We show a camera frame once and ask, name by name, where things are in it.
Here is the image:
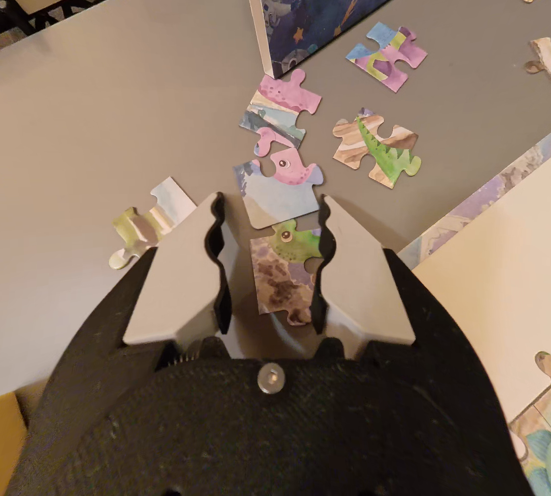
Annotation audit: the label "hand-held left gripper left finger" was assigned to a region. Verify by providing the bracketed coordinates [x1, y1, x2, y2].
[123, 192, 233, 352]

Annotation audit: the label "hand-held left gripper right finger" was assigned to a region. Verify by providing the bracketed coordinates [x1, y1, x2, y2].
[311, 195, 416, 357]

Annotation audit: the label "green dinosaur face puzzle piece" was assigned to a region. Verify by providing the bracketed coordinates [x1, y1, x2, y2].
[250, 221, 324, 326]

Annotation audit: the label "pink dinosaur head puzzle piece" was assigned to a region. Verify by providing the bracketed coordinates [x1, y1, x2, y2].
[233, 149, 324, 230]

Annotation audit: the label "white puzzle tray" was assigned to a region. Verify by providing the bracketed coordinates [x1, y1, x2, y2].
[398, 132, 551, 496]

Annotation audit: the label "pink spotted back puzzle piece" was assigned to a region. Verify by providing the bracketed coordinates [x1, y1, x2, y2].
[239, 69, 323, 150]

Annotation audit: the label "jigsaw puzzle pieces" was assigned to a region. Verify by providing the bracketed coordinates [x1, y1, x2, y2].
[108, 0, 551, 273]

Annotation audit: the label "yellow plastic bin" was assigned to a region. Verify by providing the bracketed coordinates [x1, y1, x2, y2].
[0, 393, 26, 488]

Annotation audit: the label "joined green dinosaur puzzle pieces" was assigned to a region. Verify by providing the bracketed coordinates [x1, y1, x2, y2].
[508, 352, 551, 496]

